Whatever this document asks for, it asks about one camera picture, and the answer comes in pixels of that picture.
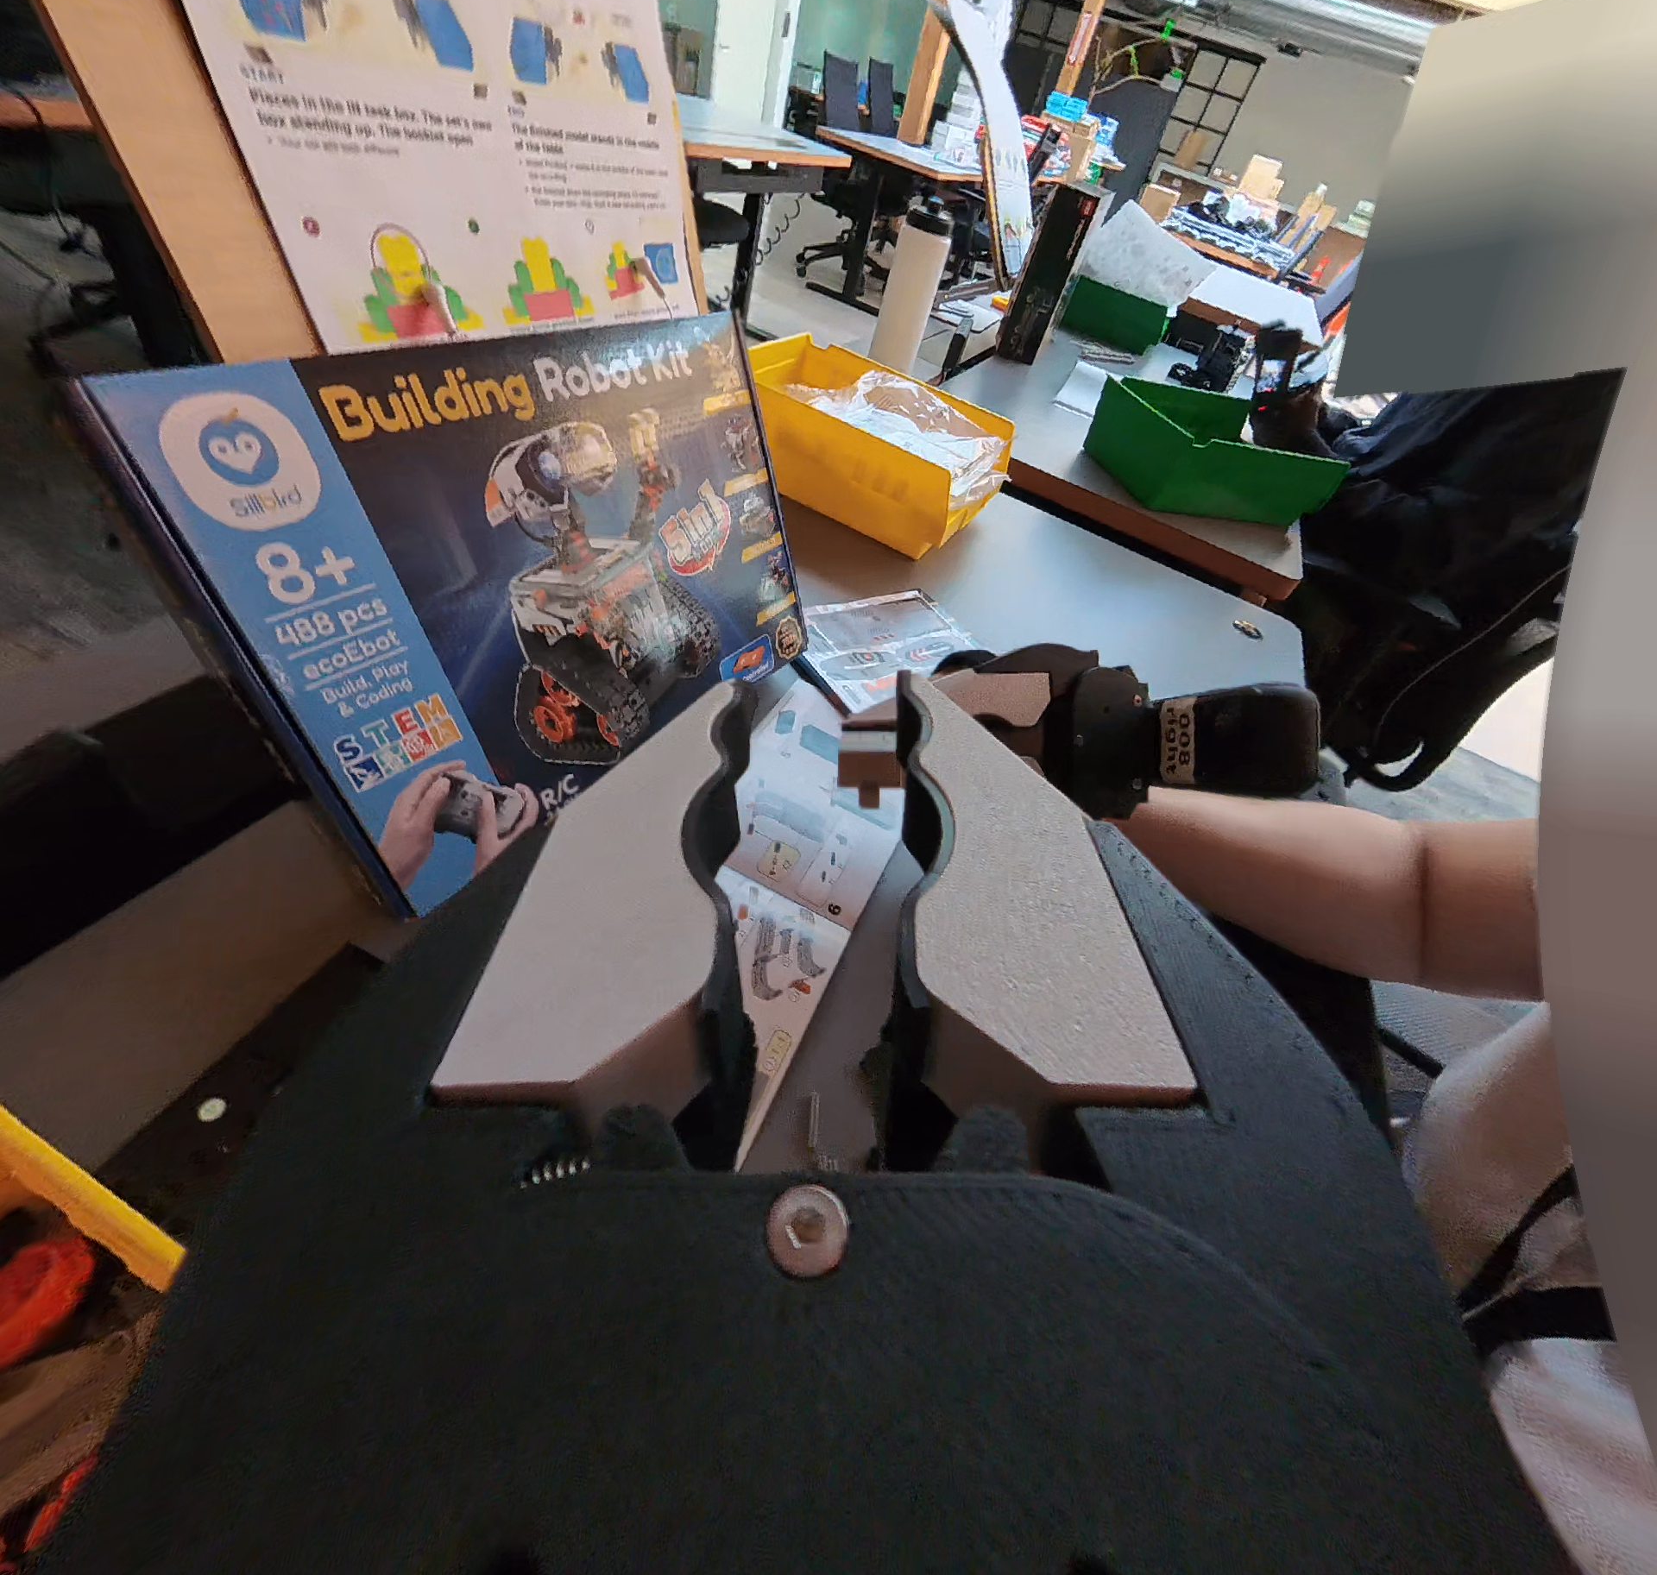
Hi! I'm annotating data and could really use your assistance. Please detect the black lanyard strap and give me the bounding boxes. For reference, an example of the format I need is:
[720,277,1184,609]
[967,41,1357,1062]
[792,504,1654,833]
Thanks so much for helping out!
[1457,1167,1621,1356]

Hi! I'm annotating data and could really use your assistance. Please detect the open instruction booklet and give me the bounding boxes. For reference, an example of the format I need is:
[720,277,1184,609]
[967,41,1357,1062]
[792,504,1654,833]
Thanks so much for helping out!
[712,675,908,1167]

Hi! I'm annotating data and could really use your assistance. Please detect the person's white shirt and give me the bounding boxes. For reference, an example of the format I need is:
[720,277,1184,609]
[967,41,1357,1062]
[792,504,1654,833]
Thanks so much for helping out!
[1404,1005,1657,1575]

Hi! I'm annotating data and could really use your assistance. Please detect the printed sticker sheet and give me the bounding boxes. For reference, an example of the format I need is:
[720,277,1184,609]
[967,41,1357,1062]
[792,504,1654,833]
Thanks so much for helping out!
[803,590,999,713]

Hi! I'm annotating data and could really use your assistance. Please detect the green plastic bin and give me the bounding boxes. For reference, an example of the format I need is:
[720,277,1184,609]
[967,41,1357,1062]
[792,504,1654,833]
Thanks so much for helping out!
[1081,373,1349,527]
[1060,273,1173,358]

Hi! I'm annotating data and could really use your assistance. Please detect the tall black carton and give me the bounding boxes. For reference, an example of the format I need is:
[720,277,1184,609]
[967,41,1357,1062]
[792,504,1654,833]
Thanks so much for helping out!
[996,177,1115,367]

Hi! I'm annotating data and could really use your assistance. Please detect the white paper sheet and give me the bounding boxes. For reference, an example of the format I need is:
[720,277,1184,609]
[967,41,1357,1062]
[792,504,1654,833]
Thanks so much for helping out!
[1075,196,1217,307]

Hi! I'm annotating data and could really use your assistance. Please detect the white printed instruction sheet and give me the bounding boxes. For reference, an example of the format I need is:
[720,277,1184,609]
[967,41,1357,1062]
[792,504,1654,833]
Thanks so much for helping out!
[148,0,709,353]

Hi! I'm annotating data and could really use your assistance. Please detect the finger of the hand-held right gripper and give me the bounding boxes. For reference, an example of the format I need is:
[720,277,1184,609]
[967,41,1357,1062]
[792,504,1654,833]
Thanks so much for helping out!
[929,666,1056,766]

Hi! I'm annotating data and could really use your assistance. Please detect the pile of building parts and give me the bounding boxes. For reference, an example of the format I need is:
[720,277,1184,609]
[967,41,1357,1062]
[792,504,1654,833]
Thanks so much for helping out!
[0,1213,143,1563]

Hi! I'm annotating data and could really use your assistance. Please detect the person's right forearm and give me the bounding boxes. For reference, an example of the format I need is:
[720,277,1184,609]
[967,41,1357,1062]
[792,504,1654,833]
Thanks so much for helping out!
[1113,784,1548,998]

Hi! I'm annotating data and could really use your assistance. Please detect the clear plastic bags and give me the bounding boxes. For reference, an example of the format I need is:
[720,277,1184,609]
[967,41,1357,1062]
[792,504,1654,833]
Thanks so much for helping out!
[789,370,1010,490]

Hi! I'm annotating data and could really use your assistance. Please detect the wooden display board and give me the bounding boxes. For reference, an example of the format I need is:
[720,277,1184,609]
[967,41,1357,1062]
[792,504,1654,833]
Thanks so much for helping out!
[6,0,326,367]

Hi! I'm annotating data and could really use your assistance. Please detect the yellow plastic bin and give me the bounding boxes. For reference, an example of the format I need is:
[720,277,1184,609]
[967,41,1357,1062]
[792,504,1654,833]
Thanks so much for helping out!
[750,331,1016,559]
[0,1102,190,1575]

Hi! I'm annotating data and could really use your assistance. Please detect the wooden office desk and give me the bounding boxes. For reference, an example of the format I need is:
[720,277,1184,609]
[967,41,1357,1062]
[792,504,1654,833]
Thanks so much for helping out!
[679,94,850,307]
[816,124,985,296]

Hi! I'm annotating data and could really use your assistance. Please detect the curved white poster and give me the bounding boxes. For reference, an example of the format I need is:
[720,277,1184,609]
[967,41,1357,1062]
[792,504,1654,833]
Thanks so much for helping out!
[938,0,1042,281]

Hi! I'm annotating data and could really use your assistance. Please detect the black mesh office chair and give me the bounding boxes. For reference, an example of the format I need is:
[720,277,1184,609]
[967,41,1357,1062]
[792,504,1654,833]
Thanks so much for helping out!
[1306,540,1576,788]

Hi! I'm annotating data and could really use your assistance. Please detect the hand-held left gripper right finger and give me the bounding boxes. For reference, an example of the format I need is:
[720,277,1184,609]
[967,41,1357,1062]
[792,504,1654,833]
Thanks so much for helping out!
[884,670,1202,1172]

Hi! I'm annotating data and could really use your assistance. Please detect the white water bottle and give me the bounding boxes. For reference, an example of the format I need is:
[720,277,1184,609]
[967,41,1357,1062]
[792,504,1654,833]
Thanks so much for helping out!
[867,196,956,370]

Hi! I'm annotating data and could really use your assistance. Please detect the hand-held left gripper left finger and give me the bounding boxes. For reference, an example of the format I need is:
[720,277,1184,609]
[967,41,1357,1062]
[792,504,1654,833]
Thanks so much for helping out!
[427,683,765,1172]

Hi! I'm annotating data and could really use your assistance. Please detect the blue robot kit box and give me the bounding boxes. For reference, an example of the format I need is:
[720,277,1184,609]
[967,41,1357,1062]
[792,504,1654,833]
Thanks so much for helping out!
[63,311,810,920]

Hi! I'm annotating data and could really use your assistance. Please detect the grey desk with wooden edge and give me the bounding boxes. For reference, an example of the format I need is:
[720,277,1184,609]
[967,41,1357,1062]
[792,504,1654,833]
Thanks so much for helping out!
[938,339,1306,603]

